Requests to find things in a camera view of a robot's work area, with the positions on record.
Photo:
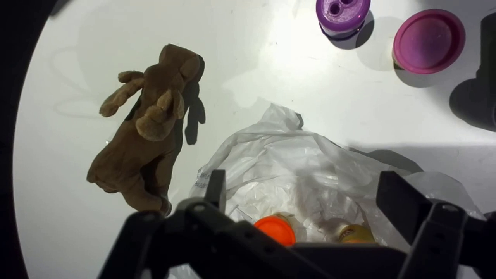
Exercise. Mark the yellow lid dough tub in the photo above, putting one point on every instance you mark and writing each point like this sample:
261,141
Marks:
355,234

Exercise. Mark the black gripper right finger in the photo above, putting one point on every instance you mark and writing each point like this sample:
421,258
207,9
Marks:
435,241

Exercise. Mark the magenta lid dough tub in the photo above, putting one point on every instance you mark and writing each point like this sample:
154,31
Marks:
428,40

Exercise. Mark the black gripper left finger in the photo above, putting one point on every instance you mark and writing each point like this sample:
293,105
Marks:
171,241

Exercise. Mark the clear plastic bag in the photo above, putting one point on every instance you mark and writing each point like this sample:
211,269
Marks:
300,164

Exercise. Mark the dark purple dough tub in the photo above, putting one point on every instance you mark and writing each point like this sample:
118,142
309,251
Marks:
342,15

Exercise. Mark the brown plush moose toy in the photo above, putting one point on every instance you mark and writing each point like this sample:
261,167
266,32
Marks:
149,133

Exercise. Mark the orange lid dough tub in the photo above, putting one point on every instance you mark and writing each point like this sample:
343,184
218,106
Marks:
275,229

